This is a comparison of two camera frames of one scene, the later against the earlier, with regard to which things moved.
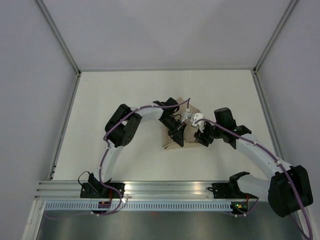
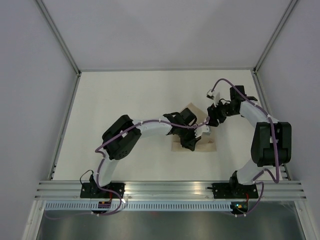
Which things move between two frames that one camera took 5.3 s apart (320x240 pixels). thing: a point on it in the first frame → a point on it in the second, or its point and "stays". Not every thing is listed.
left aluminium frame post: x=58 y=37 stays
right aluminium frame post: x=290 y=8 stays
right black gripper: x=199 y=136 → x=213 y=115
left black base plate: x=96 y=190 stays
